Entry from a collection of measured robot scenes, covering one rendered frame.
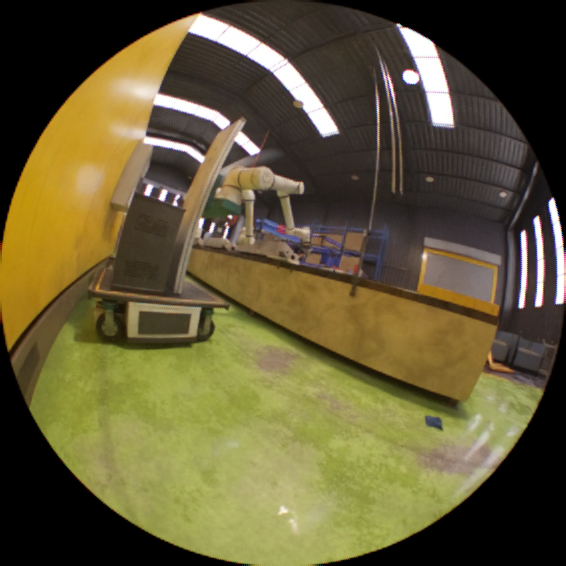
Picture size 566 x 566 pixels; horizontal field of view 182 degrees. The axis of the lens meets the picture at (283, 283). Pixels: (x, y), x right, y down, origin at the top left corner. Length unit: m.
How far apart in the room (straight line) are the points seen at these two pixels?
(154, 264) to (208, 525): 1.11
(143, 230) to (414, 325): 1.85
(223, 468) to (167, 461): 0.18
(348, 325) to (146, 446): 1.53
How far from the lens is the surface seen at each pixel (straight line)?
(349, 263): 11.40
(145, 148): 2.44
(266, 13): 9.44
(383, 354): 1.53
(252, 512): 0.64
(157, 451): 0.70
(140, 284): 1.08
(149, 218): 1.05
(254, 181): 1.15
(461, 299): 1.55
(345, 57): 9.63
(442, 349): 1.54
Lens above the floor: 0.61
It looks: 2 degrees down
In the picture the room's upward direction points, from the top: 15 degrees clockwise
